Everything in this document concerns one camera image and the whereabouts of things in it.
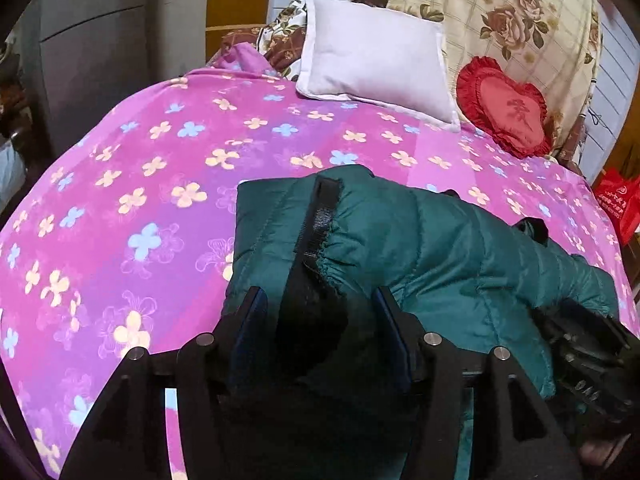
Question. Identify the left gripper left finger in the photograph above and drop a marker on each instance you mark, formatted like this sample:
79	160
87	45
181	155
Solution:
124	435

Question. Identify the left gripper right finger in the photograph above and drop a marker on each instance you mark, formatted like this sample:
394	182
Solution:
476	411

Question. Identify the dark green puffer jacket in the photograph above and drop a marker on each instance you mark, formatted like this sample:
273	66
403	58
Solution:
323	403

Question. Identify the red shopping bag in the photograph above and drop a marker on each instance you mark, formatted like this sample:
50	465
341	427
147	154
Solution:
619	198

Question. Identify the pink floral bed cover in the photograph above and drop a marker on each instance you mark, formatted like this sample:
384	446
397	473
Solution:
127	240

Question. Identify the red heart-shaped cushion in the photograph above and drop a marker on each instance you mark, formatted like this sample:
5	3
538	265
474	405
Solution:
512	113

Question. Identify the white plastic bag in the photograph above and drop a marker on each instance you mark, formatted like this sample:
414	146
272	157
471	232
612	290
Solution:
12	173

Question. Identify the cream rose-print folded quilt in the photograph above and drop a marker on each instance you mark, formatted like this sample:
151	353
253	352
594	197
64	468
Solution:
553	44

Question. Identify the white rectangular pillow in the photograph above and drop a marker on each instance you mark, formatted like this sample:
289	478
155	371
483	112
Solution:
379	56

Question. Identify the grey refrigerator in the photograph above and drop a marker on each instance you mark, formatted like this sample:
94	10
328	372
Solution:
82	57

